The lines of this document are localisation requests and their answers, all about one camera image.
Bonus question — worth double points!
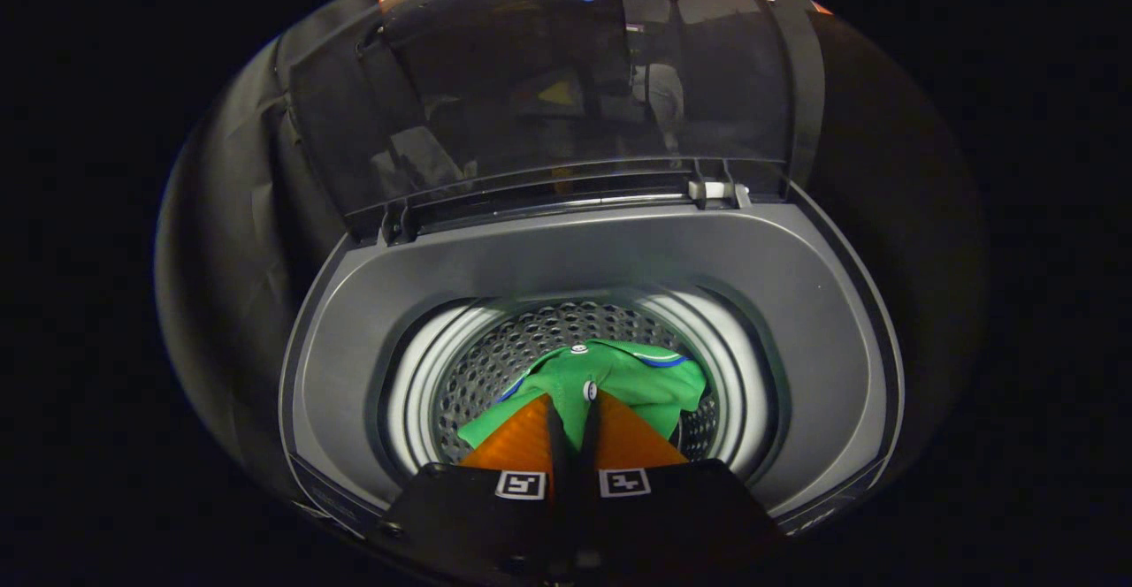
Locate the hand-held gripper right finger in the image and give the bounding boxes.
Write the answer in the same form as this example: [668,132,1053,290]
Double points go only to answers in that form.
[572,391,790,584]

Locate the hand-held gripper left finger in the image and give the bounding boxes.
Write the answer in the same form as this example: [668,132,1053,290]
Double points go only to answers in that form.
[367,393,573,584]

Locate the green polo shirt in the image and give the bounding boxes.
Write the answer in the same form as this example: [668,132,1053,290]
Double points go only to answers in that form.
[457,339,708,451]

